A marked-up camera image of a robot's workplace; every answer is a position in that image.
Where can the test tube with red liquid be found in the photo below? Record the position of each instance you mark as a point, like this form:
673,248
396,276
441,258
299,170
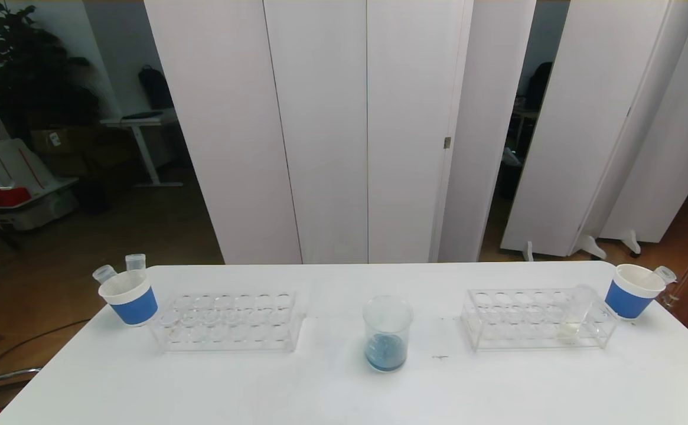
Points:
135,261

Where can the test tube with blue liquid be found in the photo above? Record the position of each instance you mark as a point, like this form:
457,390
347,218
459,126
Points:
104,273

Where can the test tube with yellowish liquid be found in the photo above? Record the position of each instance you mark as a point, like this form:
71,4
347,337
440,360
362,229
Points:
573,323

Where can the clear plastic test tube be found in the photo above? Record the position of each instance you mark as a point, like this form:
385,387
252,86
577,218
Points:
665,274

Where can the clear glass beaker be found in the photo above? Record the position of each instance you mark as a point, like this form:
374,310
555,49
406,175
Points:
386,351

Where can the clear acrylic test tube rack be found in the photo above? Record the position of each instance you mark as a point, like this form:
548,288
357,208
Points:
231,330
532,330

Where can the white folding partition with hinge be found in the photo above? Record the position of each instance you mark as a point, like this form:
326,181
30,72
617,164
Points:
320,118

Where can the white standing desk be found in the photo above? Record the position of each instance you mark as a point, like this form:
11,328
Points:
140,121

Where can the black backpack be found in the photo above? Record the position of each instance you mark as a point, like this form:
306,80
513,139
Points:
155,88

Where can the blue and white paper cup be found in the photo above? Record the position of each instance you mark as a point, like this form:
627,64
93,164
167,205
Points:
134,306
626,299

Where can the black chair behind partitions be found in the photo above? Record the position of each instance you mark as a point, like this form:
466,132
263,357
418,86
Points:
538,85

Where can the black floor bin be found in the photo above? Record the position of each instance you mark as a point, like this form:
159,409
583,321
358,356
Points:
93,195

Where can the white folding partition with feet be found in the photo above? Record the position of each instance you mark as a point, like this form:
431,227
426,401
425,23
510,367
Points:
586,118

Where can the brown cardboard box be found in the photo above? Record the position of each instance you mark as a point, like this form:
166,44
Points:
54,140

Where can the white machine base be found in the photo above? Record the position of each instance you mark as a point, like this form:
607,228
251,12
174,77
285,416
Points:
16,171

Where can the dark green potted plant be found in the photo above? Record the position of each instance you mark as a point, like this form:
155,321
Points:
31,71

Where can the grey metal frame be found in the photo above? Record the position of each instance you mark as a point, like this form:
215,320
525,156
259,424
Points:
1,376

